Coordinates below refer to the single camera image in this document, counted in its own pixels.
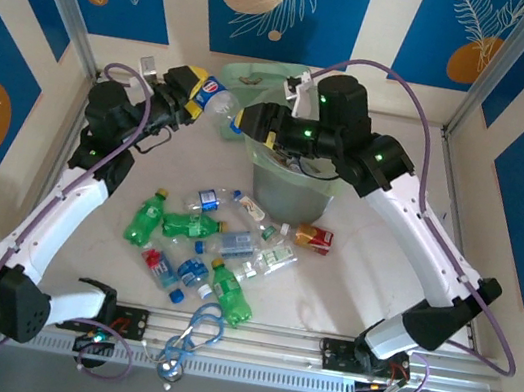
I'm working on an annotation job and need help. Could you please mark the pepsi bottle blue cap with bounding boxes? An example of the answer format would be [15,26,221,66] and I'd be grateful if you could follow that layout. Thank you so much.
[191,71,252,132]

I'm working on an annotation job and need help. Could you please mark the green plastic bottle yellow cap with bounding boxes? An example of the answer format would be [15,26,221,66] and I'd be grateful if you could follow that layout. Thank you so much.
[120,182,172,250]
[200,256,262,331]
[158,207,231,246]

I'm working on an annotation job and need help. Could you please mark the clear bottle grey-blue label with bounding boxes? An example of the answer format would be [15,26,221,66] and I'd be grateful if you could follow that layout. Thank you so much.
[193,223,261,265]

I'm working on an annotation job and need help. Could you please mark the clear bottle green white label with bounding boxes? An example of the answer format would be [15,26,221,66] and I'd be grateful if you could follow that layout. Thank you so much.
[231,236,304,290]

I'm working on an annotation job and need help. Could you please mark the clear crushed bottle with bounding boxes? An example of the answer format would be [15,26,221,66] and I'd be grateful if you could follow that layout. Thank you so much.
[149,231,200,262]

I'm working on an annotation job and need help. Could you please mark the clear bottle red label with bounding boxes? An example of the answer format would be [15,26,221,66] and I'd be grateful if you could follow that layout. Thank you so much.
[136,245,182,291]

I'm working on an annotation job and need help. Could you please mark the blue label bottle white cap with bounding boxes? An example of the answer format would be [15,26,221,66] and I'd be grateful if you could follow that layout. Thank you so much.
[172,253,220,301]

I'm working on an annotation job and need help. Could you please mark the light green case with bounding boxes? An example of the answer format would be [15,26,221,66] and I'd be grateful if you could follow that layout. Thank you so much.
[208,50,316,156]

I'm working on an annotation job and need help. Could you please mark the clear bottle swirl label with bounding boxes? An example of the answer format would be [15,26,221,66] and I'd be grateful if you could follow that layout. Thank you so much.
[230,190,271,224]

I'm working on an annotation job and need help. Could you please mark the small clear bottle green label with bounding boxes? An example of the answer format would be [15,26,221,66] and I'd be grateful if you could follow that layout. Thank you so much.
[258,223,282,245]

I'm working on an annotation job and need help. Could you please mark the blue stethoscope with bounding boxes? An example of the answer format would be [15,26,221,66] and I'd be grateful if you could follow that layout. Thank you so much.
[151,293,229,392]

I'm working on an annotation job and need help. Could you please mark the purple cable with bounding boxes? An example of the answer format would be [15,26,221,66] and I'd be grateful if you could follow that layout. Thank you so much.
[257,51,524,392]
[0,46,186,383]

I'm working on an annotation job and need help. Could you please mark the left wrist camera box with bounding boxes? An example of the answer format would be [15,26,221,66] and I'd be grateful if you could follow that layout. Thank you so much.
[135,54,161,83]

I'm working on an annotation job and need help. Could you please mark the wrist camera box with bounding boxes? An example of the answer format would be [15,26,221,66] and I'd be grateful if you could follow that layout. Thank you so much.
[279,68,326,121]
[135,54,161,83]

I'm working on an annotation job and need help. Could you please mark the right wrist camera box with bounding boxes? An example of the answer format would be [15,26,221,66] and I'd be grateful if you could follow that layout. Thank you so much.
[279,68,326,121]

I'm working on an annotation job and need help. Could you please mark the aluminium side rail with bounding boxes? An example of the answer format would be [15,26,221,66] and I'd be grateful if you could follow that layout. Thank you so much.
[405,130,519,358]
[0,62,107,295]

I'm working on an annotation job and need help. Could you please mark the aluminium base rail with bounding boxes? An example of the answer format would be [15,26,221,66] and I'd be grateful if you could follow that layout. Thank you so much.
[0,272,511,392]

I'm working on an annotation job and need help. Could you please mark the grey slotted cable duct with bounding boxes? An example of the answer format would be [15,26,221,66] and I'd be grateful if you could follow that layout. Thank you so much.
[0,315,361,392]

